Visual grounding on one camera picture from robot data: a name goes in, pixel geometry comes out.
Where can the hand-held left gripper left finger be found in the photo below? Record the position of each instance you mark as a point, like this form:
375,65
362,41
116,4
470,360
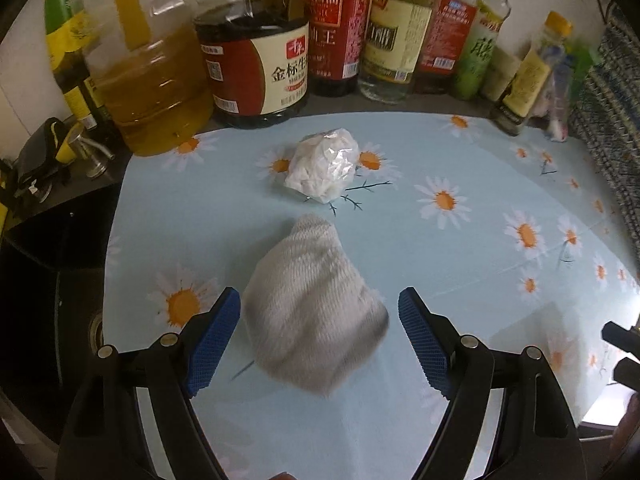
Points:
215,342

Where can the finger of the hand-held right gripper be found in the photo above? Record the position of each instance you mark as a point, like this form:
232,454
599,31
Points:
627,372
622,337

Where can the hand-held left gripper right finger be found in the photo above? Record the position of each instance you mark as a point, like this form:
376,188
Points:
425,342

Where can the white sock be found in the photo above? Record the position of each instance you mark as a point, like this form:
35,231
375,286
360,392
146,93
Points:
310,310

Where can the blue daisy print table mat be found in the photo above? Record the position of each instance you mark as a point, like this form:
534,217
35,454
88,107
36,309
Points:
450,260

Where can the black kitchen sink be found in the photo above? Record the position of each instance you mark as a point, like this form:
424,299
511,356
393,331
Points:
45,285

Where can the crumpled white plastic wrap ball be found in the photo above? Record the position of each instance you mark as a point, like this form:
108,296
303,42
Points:
322,165

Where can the grey woven cloth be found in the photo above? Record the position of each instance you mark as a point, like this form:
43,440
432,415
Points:
612,125

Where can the clear plastic bag with contents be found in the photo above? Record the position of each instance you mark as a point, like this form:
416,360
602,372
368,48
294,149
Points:
557,95

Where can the large clear cooking oil jug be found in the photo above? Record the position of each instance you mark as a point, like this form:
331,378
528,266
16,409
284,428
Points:
155,95

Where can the black yellow kitchen tool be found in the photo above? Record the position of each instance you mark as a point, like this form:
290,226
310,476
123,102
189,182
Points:
35,155

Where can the small dark bottle yellow cap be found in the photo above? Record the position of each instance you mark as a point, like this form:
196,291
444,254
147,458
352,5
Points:
530,80

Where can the short beige label jar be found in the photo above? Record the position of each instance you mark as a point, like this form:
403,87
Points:
500,77

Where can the dark soy sauce jug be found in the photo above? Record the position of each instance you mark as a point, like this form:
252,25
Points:
255,70

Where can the green plastic packet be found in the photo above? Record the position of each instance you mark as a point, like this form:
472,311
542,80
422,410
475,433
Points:
582,65

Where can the green label oil bottle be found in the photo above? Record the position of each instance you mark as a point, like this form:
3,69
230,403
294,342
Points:
477,55

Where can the red label bottle yellow cap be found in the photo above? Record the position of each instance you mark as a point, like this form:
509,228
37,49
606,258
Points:
447,40

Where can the clear vinegar bottle beige label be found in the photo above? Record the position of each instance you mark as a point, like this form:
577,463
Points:
392,40

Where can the dark red label sauce bottle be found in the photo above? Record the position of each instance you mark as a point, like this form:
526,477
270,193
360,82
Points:
337,35

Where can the green yellow label bottle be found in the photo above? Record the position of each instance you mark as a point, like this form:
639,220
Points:
67,35

